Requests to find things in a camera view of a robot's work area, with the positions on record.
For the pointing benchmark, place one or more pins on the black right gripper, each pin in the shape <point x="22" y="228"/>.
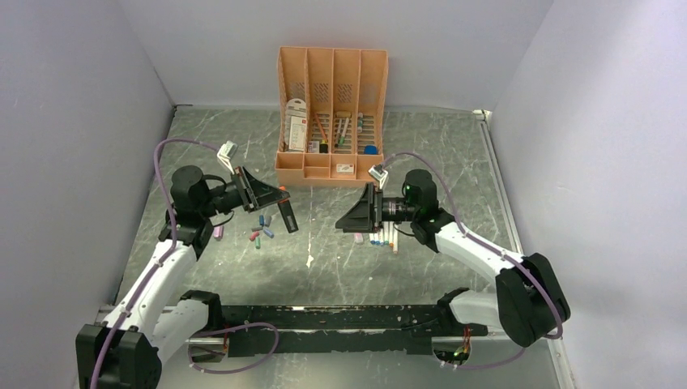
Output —
<point x="367" y="213"/>

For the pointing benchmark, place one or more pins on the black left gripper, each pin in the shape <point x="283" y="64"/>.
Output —
<point x="267" y="194"/>

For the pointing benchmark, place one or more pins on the orange black highlighter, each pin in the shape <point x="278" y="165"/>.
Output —
<point x="288" y="216"/>

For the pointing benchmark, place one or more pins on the white pen blue cap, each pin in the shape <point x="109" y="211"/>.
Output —
<point x="384" y="234"/>

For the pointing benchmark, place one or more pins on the white pen dark grey cap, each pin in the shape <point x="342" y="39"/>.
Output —
<point x="390" y="236"/>

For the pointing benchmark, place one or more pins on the purple highlighter cap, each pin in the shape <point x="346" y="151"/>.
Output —
<point x="218" y="232"/>

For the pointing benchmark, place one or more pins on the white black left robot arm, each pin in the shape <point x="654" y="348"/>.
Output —
<point x="129" y="348"/>

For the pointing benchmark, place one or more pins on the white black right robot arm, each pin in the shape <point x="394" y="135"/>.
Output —
<point x="526" y="301"/>

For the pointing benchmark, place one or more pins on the white eraser box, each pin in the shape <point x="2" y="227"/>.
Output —
<point x="345" y="169"/>

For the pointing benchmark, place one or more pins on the white packaged item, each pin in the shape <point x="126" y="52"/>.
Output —
<point x="296" y="125"/>

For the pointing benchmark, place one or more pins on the orange plastic desk organizer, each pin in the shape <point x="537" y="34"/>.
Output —
<point x="344" y="91"/>

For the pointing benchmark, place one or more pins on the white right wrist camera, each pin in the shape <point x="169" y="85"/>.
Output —
<point x="380" y="175"/>

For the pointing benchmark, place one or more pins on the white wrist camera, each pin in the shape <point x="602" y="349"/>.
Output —
<point x="225" y="154"/>
<point x="380" y="175"/>

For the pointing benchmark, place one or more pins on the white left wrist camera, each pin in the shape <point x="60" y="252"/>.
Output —
<point x="225" y="154"/>

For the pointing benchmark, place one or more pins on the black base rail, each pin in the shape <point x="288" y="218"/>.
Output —
<point x="252" y="330"/>

